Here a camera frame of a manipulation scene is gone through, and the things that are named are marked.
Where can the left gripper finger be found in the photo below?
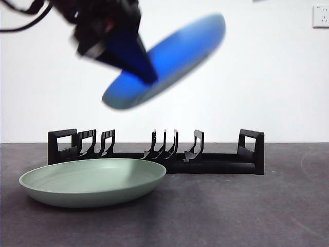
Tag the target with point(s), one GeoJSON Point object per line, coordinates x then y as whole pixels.
{"type": "Point", "coordinates": [131, 56]}

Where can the black plastic plate rack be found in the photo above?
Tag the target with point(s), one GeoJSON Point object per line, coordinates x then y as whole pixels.
{"type": "Point", "coordinates": [218, 167]}

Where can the blue round plate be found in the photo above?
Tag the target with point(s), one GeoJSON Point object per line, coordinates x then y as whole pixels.
{"type": "Point", "coordinates": [185, 56]}

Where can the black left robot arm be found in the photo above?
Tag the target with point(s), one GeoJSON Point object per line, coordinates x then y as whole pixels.
{"type": "Point", "coordinates": [102, 15]}

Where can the white wall socket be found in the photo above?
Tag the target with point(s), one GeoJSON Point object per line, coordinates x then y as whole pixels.
{"type": "Point", "coordinates": [321, 16]}

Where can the pale green round plate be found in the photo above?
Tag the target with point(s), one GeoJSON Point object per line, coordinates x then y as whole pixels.
{"type": "Point", "coordinates": [90, 180]}

